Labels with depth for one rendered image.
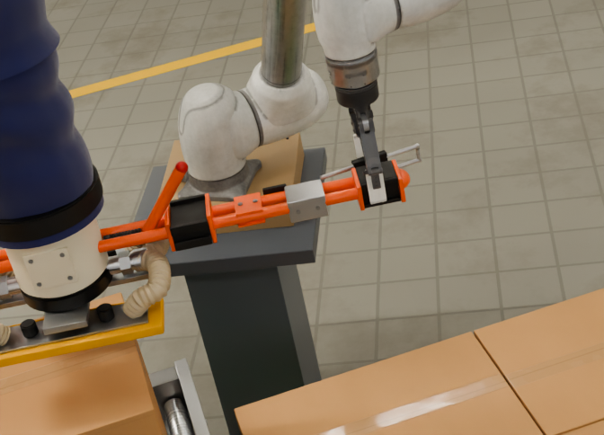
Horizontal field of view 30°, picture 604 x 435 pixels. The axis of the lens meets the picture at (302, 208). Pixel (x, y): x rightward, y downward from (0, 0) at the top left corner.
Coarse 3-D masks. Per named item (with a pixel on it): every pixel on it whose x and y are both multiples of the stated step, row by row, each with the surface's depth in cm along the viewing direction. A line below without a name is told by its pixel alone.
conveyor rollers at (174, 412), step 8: (168, 400) 267; (176, 400) 266; (168, 408) 265; (176, 408) 264; (184, 408) 265; (168, 416) 263; (176, 416) 261; (184, 416) 262; (168, 424) 262; (176, 424) 259; (184, 424) 259; (176, 432) 257; (184, 432) 256; (192, 432) 259
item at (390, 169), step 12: (360, 168) 207; (384, 168) 206; (396, 168) 205; (360, 180) 204; (384, 180) 202; (396, 180) 202; (360, 192) 202; (396, 192) 204; (360, 204) 203; (372, 204) 204
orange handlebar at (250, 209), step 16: (256, 192) 208; (336, 192) 204; (352, 192) 204; (224, 208) 207; (240, 208) 205; (256, 208) 204; (272, 208) 204; (288, 208) 204; (128, 224) 207; (144, 224) 207; (160, 224) 207; (224, 224) 204; (240, 224) 205; (256, 224) 204; (112, 240) 204; (128, 240) 203; (144, 240) 204; (0, 256) 207; (0, 272) 204
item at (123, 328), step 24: (96, 312) 206; (120, 312) 204; (24, 336) 203; (48, 336) 202; (72, 336) 201; (96, 336) 200; (120, 336) 200; (144, 336) 201; (0, 360) 200; (24, 360) 200
